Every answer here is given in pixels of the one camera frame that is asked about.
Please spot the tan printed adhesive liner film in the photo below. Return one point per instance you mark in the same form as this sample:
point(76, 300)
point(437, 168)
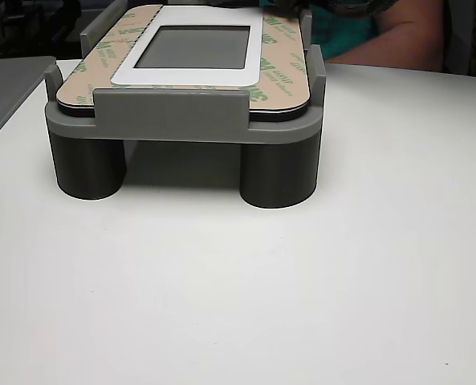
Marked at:
point(286, 80)

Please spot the bare person forearm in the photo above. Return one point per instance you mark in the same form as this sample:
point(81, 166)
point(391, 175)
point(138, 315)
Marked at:
point(406, 40)

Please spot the grey printed fixture stand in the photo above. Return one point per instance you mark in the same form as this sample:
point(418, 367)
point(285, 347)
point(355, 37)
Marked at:
point(173, 108)

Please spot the white bezel display panel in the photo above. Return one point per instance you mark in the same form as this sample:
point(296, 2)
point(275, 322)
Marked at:
point(141, 76)

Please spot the teal shirt torso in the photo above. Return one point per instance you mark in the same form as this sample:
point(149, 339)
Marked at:
point(342, 28)

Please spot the grey flat mat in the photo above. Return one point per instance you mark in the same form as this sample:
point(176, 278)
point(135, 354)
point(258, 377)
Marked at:
point(9, 92)

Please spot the dark patterned garment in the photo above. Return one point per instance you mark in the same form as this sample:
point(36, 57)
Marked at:
point(474, 36)

